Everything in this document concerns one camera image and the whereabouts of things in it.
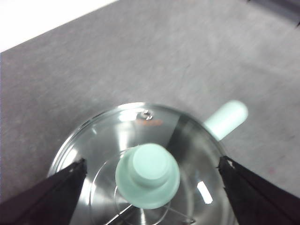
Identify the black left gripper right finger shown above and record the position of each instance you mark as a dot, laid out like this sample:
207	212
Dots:
255	197

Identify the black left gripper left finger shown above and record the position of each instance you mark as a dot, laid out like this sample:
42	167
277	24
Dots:
44	197

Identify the glass lid with green knob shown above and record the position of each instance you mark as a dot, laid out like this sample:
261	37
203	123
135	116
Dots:
147	168

